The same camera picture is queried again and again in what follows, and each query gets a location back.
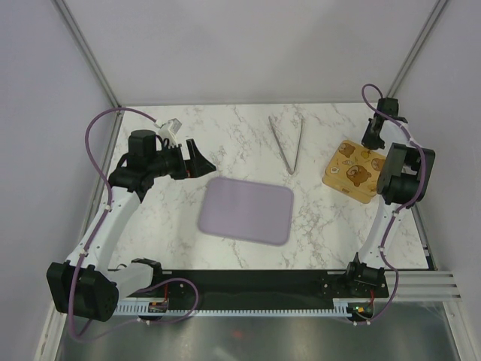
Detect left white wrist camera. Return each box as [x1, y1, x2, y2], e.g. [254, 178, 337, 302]
[156, 118, 182, 143]

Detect lavender plastic tray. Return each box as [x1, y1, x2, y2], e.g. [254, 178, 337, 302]
[198, 177, 294, 247]

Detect left aluminium frame post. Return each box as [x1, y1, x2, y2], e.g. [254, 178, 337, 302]
[52, 0, 125, 114]

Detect metal tongs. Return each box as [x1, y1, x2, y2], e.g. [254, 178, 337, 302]
[267, 114, 305, 175]

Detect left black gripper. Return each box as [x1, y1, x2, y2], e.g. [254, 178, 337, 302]
[147, 140, 215, 181]

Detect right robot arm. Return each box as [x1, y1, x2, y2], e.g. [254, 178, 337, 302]
[343, 97, 435, 297]

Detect white cable duct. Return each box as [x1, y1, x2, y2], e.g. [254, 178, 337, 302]
[113, 299, 352, 317]

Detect aluminium frame post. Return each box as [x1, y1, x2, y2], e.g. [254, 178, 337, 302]
[385, 0, 451, 98]
[52, 0, 125, 114]

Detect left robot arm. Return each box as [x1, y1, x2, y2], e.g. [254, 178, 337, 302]
[47, 129, 216, 322]

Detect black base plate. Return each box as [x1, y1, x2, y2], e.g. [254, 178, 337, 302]
[159, 269, 389, 310]

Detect right aluminium frame post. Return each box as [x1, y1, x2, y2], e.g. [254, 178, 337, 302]
[385, 0, 451, 98]

